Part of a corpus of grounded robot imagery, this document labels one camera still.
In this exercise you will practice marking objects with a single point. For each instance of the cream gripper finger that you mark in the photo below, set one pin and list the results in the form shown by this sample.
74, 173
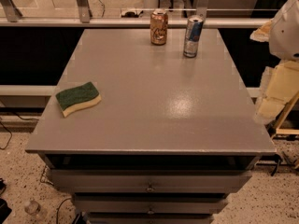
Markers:
278, 85
262, 33

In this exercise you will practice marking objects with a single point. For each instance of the silver blue redbull can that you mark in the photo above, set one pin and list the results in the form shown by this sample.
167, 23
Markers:
192, 35

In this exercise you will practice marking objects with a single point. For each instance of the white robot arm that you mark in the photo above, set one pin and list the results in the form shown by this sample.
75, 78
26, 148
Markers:
284, 33

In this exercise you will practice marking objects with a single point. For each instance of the orange soda can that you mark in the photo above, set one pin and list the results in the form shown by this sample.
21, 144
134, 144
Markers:
158, 26

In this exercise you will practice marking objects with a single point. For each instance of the green yellow sponge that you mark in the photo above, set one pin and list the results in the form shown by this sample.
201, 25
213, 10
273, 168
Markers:
78, 98

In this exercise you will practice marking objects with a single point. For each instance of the grey drawer cabinet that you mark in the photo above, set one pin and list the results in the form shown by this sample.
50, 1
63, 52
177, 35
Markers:
160, 111

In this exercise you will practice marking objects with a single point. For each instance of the middle grey drawer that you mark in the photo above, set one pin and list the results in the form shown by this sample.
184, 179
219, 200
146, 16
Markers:
153, 204

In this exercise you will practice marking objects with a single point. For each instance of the grey drawer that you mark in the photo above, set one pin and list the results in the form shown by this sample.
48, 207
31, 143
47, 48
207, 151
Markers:
149, 219
146, 181
153, 204

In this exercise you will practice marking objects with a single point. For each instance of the bottom grey drawer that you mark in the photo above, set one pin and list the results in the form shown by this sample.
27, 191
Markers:
149, 219

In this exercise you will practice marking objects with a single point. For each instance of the top grey drawer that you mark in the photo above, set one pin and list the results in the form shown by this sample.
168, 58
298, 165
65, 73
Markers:
146, 181

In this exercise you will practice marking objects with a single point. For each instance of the clear plastic water bottle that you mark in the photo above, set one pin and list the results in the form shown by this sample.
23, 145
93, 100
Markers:
34, 209

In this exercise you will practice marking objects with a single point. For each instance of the wooden yellow frame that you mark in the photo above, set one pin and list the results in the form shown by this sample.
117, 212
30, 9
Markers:
277, 128

